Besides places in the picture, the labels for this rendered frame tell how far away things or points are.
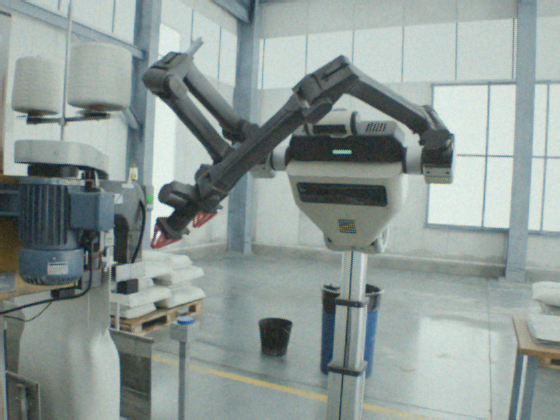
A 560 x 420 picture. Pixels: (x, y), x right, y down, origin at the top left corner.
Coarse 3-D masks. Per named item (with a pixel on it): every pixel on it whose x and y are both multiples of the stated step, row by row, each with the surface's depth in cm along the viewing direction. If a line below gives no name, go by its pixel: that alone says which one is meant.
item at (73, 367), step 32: (96, 288) 146; (32, 320) 156; (64, 320) 152; (96, 320) 147; (32, 352) 150; (64, 352) 143; (96, 352) 142; (64, 384) 143; (96, 384) 142; (64, 416) 144; (96, 416) 142
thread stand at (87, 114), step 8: (72, 0) 124; (72, 8) 124; (40, 56) 131; (64, 80) 125; (64, 88) 125; (64, 96) 125; (64, 104) 125; (64, 112) 125; (80, 112) 116; (88, 112) 116; (96, 112) 116; (104, 112) 116; (112, 112) 118; (24, 120) 133; (32, 120) 132; (40, 120) 130; (48, 120) 128; (56, 120) 127; (64, 120) 125; (72, 120) 124; (80, 120) 123; (88, 120) 122; (96, 120) 120; (64, 128) 126; (64, 136) 126
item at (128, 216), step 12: (108, 180) 142; (120, 192) 147; (132, 192) 152; (120, 204) 147; (132, 204) 152; (144, 204) 157; (120, 216) 149; (132, 216) 153; (120, 228) 153; (132, 228) 153; (120, 240) 153; (132, 240) 154; (96, 252) 139; (120, 252) 153; (132, 252) 154; (96, 264) 139
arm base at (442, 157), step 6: (450, 132) 136; (444, 144) 128; (450, 144) 130; (426, 150) 133; (432, 150) 131; (438, 150) 130; (444, 150) 130; (450, 150) 131; (426, 156) 135; (432, 156) 132; (438, 156) 132; (444, 156) 131; (450, 156) 132; (426, 162) 135; (432, 162) 133; (438, 162) 133; (444, 162) 133; (450, 162) 131
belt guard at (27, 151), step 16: (16, 144) 101; (32, 144) 99; (48, 144) 99; (64, 144) 101; (80, 144) 104; (16, 160) 101; (32, 160) 99; (48, 160) 99; (64, 160) 101; (80, 160) 104; (96, 160) 118
